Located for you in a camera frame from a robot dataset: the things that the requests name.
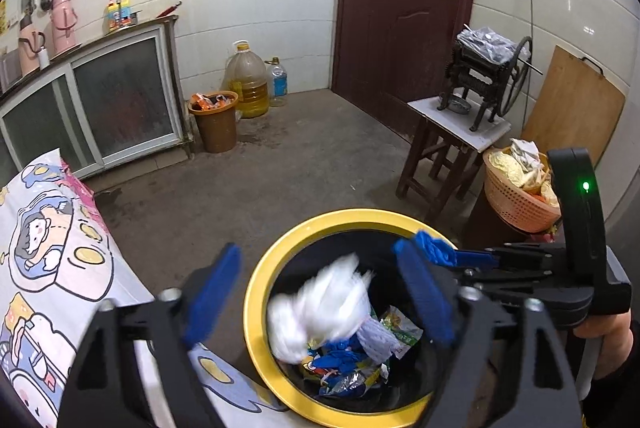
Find blue plastic bag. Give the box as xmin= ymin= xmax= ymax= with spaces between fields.
xmin=304 ymin=335 xmax=375 ymax=374

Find white plastic bag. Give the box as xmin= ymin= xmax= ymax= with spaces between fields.
xmin=266 ymin=254 xmax=372 ymax=364

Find silver foil wrapper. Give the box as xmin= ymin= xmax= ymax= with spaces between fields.
xmin=319 ymin=364 xmax=390 ymax=398

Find green white snack bag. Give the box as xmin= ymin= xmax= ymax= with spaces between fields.
xmin=380 ymin=306 xmax=423 ymax=360

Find lavender foam net bundle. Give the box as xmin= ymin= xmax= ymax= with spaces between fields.
xmin=356 ymin=316 xmax=397 ymax=365

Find yellow rimmed black trash bin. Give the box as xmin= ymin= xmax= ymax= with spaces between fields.
xmin=243 ymin=208 xmax=445 ymax=427

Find kitchen counter cabinets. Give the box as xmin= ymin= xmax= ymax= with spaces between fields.
xmin=1 ymin=15 xmax=191 ymax=182

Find person's right hand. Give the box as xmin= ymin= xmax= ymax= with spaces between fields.
xmin=574 ymin=310 xmax=634 ymax=379

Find wooden stool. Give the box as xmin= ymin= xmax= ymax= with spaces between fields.
xmin=396 ymin=96 xmax=512 ymax=223

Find orange plastic basket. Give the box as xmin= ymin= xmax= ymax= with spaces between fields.
xmin=483 ymin=139 xmax=561 ymax=234

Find cartoon printed tablecloth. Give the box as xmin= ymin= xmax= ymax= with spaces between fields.
xmin=1 ymin=151 xmax=303 ymax=427

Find wooden cutting board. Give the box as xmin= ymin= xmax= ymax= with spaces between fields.
xmin=522 ymin=47 xmax=626 ymax=164

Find black noodle press machine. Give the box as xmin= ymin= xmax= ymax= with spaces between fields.
xmin=437 ymin=26 xmax=542 ymax=132

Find brown waste bucket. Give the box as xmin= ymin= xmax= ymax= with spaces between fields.
xmin=188 ymin=91 xmax=239 ymax=154

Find small blue label bottle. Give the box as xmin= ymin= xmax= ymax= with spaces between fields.
xmin=266 ymin=56 xmax=288 ymax=107

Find large cooking oil jug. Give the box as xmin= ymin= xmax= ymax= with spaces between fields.
xmin=222 ymin=40 xmax=269 ymax=119

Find dark red wooden door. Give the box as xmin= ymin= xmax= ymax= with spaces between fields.
xmin=331 ymin=0 xmax=473 ymax=138

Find colourful detergent bottles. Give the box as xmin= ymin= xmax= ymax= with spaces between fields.
xmin=106 ymin=0 xmax=138 ymax=32

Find pink thermos left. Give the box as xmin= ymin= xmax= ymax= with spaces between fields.
xmin=18 ymin=15 xmax=47 ymax=77

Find pink thermos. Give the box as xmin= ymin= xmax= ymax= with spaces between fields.
xmin=18 ymin=15 xmax=47 ymax=77
xmin=51 ymin=0 xmax=78 ymax=55

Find pink thermos right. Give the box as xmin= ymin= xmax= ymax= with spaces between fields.
xmin=51 ymin=0 xmax=78 ymax=55

